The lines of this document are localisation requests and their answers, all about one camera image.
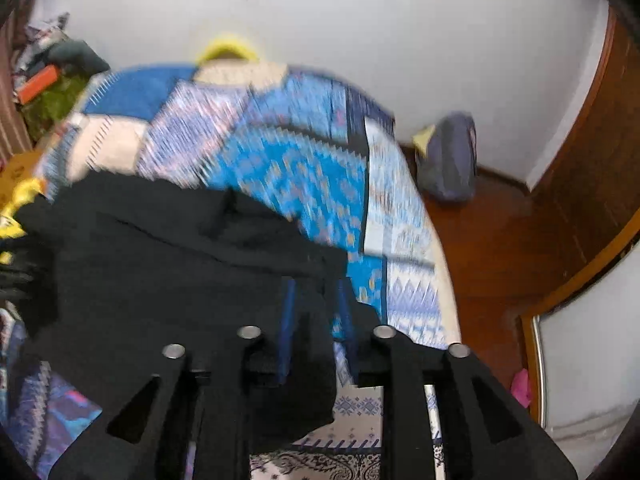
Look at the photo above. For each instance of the grey purple backpack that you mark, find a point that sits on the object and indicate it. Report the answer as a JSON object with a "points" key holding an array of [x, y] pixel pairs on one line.
{"points": [[447, 160]]}

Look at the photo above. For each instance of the dark grey cloth bundle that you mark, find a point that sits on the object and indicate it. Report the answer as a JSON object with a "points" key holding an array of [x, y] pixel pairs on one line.
{"points": [[82, 57]]}

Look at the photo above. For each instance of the yellow cloth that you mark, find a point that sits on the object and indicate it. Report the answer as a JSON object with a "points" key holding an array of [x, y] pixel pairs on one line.
{"points": [[20, 200]]}

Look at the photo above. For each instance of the green cloth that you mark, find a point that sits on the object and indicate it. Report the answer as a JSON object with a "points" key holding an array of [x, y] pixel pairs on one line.
{"points": [[52, 110]]}

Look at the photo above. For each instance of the yellow paper item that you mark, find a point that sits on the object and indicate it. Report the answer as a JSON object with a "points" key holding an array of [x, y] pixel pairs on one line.
{"points": [[423, 141]]}

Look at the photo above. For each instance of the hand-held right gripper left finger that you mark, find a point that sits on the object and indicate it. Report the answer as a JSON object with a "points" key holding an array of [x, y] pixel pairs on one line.
{"points": [[286, 332]]}

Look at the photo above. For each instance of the blue patchwork blanket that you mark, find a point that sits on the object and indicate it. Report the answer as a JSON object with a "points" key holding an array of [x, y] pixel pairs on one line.
{"points": [[300, 160]]}

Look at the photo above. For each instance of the pink slipper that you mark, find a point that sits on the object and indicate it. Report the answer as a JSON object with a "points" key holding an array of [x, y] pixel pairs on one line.
{"points": [[522, 387]]}

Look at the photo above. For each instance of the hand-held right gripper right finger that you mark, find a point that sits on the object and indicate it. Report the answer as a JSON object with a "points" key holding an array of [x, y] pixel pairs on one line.
{"points": [[347, 332]]}

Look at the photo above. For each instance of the black jacket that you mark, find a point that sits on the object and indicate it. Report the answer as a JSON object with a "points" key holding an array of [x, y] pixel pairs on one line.
{"points": [[150, 260]]}

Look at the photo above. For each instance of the orange box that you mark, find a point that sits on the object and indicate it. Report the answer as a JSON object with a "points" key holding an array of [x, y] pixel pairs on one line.
{"points": [[39, 84]]}

